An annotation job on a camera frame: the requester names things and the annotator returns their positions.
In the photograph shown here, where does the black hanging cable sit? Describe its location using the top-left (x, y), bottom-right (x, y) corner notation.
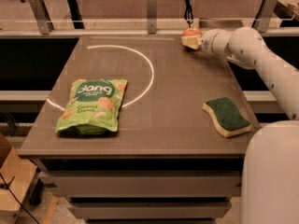
top-left (182, 0), bottom-right (194, 29)

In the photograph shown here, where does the black floor cable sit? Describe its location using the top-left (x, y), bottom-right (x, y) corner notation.
top-left (0, 173), bottom-right (41, 224)

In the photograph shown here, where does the cardboard box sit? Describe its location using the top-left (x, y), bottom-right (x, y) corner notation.
top-left (0, 133), bottom-right (36, 224)

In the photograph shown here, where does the black table leg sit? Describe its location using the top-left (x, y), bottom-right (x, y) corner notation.
top-left (67, 0), bottom-right (84, 29)

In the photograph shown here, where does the grey table drawer unit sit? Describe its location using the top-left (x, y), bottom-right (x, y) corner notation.
top-left (39, 170), bottom-right (242, 224)

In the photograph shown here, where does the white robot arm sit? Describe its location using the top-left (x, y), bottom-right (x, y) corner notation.
top-left (181, 27), bottom-right (299, 224)

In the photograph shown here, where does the green and yellow sponge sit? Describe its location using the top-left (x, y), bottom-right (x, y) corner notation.
top-left (203, 97), bottom-right (251, 138)

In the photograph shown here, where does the red apple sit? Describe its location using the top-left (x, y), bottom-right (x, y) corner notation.
top-left (182, 28), bottom-right (202, 36)

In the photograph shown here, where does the right metal rail bracket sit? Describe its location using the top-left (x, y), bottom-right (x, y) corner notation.
top-left (256, 0), bottom-right (278, 33)

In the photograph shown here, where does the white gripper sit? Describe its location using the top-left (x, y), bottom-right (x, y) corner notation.
top-left (181, 29), bottom-right (232, 56)

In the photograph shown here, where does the green snack bag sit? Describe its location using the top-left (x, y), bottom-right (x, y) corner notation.
top-left (56, 79), bottom-right (127, 135)

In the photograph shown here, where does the metal rail bracket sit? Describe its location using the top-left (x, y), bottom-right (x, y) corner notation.
top-left (147, 0), bottom-right (157, 34)
top-left (256, 0), bottom-right (278, 33)
top-left (28, 0), bottom-right (54, 35)

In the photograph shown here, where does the left metal rail bracket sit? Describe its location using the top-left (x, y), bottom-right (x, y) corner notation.
top-left (28, 0), bottom-right (54, 35)

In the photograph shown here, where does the middle metal rail bracket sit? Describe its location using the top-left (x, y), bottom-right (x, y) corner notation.
top-left (147, 0), bottom-right (157, 34)

